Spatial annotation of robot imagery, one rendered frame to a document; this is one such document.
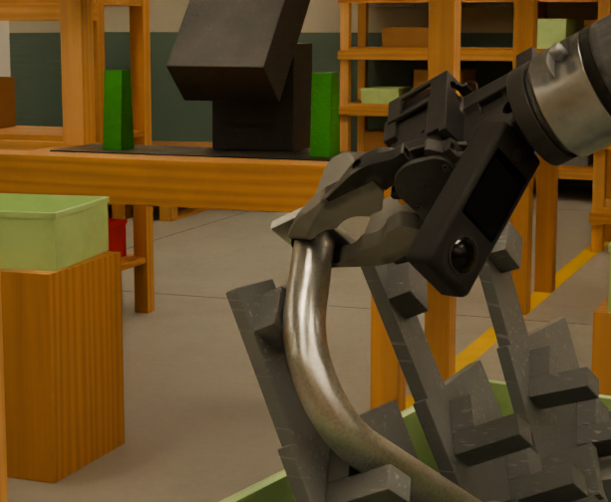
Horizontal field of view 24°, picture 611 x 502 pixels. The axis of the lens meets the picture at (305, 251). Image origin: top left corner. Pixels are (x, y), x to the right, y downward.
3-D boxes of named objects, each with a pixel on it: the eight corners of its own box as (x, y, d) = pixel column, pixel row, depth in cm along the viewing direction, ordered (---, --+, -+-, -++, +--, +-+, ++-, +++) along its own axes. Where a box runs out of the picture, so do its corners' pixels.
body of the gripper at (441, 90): (441, 167, 108) (580, 96, 102) (438, 251, 102) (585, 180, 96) (378, 104, 104) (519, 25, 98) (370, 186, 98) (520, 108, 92)
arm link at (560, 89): (643, 154, 93) (574, 74, 89) (582, 183, 96) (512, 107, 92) (636, 80, 99) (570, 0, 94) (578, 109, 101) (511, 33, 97)
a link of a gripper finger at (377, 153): (350, 212, 104) (457, 170, 100) (348, 229, 103) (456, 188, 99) (315, 169, 101) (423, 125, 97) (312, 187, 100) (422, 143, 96)
